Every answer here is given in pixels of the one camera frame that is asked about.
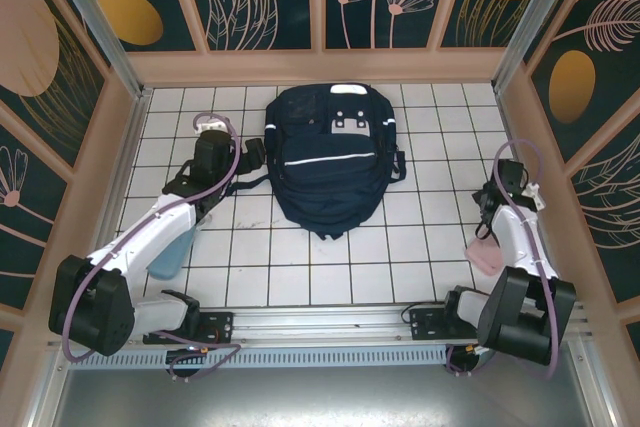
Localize pink pencil case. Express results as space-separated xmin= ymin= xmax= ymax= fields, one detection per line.
xmin=464 ymin=238 xmax=503 ymax=277

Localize navy blue backpack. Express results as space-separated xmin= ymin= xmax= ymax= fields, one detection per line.
xmin=219 ymin=81 xmax=407 ymax=242

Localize blue pencil case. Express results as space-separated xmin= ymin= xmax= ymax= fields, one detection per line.
xmin=148 ymin=224 xmax=201 ymax=281

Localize grey metal sheet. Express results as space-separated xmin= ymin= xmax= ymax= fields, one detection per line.
xmin=29 ymin=346 xmax=616 ymax=427

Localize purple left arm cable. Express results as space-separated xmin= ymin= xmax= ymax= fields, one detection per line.
xmin=62 ymin=112 xmax=244 ymax=384

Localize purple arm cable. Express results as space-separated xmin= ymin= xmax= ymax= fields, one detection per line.
xmin=62 ymin=112 xmax=244 ymax=384
xmin=446 ymin=139 xmax=561 ymax=381

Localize aluminium side rail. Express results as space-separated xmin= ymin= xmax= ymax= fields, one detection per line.
xmin=492 ymin=89 xmax=569 ymax=301
xmin=74 ymin=89 xmax=154 ymax=309

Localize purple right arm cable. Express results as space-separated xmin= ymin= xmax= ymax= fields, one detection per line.
xmin=446 ymin=139 xmax=561 ymax=381

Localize feather outline wall panel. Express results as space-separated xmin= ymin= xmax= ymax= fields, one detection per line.
xmin=569 ymin=119 xmax=640 ymax=302

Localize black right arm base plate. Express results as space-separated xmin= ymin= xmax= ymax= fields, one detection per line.
xmin=408 ymin=302 xmax=481 ymax=343

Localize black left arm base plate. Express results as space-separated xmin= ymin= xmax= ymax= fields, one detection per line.
xmin=142 ymin=309 xmax=236 ymax=346

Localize gold oval feather wall panel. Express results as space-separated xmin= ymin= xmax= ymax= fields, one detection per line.
xmin=74 ymin=0 xmax=197 ymax=53
xmin=528 ymin=0 xmax=640 ymax=164

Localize aluminium mounting rail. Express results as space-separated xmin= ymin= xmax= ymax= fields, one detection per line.
xmin=47 ymin=301 xmax=594 ymax=348

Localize aluminium corner post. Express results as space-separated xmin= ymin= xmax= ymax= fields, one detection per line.
xmin=492 ymin=0 xmax=586 ymax=93
xmin=39 ymin=0 xmax=151 ymax=98

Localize grey slotted cable duct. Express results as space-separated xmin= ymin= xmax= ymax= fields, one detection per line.
xmin=67 ymin=349 xmax=451 ymax=369

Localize black gold wall art panels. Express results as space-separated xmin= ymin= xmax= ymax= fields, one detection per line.
xmin=0 ymin=0 xmax=109 ymax=171

